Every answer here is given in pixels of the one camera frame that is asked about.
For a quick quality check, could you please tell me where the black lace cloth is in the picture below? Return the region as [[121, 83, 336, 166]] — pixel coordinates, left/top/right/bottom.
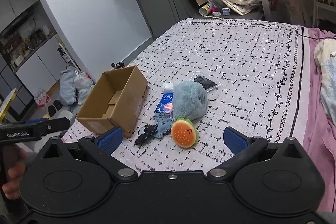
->
[[135, 124, 158, 146]]

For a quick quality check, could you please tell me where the hamburger plush toy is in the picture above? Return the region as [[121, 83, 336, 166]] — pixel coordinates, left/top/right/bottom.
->
[[171, 118, 198, 148]]

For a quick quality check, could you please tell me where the blue patterned cloth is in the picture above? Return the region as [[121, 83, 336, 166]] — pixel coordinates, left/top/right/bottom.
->
[[153, 113, 174, 139]]

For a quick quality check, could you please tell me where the fluffy blue plush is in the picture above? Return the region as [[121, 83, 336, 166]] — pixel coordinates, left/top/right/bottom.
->
[[173, 81, 208, 121]]

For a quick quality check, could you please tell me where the black item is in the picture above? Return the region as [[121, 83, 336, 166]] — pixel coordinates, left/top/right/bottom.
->
[[190, 71, 221, 93]]

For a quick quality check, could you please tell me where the blue tissue packet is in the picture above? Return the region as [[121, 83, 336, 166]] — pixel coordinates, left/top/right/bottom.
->
[[154, 93, 174, 114]]

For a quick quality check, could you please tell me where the small white soft item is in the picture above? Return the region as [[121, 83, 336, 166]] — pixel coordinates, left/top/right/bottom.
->
[[162, 83, 174, 94]]

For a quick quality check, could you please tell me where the person's left hand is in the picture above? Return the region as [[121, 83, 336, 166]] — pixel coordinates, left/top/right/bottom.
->
[[2, 144, 28, 200]]

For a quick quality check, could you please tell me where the brown cardboard box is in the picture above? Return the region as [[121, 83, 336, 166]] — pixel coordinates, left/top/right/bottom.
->
[[77, 66, 148, 138]]

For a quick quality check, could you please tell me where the grey garbage bag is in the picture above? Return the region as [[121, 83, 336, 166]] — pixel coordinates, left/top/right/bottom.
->
[[59, 66, 95, 106]]

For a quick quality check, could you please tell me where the white storage cabinet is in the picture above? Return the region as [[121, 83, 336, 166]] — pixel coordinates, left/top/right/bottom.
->
[[1, 0, 70, 121]]

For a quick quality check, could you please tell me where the white patterned bed blanket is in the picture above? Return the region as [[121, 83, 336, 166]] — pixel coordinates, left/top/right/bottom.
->
[[61, 17, 313, 171]]

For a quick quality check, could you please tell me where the paper cup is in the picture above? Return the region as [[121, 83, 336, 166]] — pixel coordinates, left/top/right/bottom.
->
[[199, 2, 213, 16]]

